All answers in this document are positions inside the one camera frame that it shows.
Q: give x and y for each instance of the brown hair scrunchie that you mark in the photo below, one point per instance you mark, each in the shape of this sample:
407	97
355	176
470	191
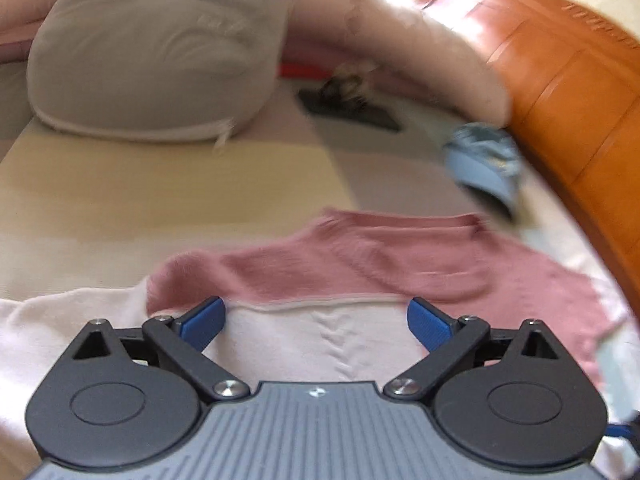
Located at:
347	85

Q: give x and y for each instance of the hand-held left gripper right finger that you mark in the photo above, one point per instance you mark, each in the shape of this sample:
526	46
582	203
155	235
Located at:
427	322

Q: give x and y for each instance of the orange wooden headboard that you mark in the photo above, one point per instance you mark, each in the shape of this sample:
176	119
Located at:
575	85

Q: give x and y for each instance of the red stick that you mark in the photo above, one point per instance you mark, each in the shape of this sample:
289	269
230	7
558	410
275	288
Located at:
300	70

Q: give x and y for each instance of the pink rolled duvet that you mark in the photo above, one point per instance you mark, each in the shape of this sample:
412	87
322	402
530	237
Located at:
425	45

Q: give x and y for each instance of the pink and white sweater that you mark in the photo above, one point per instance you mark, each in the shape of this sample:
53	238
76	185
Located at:
350	265

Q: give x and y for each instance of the blue cap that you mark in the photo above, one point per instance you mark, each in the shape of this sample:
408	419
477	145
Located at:
485	170

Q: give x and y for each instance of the grey cat face cushion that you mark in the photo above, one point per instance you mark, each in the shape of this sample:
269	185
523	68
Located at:
150	50

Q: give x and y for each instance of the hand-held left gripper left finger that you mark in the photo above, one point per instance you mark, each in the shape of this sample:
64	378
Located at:
202	322

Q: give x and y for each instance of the black flat case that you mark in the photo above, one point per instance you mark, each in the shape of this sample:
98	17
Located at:
370	115

